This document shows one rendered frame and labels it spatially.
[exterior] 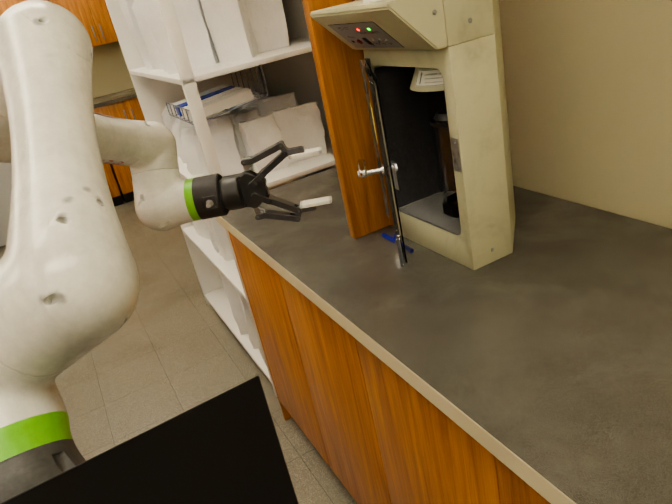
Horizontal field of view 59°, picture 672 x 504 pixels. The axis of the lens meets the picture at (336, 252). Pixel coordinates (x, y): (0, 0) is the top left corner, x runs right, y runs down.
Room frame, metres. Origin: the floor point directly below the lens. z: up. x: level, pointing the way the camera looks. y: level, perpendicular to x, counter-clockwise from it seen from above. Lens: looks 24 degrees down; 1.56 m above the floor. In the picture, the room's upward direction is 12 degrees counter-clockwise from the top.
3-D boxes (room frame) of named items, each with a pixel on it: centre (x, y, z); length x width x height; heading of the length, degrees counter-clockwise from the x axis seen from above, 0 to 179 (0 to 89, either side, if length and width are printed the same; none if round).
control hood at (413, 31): (1.25, -0.17, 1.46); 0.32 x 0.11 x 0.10; 23
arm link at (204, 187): (1.23, 0.23, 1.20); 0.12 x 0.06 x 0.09; 175
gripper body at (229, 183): (1.23, 0.16, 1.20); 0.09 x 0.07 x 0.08; 85
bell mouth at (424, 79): (1.30, -0.32, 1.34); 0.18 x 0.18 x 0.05
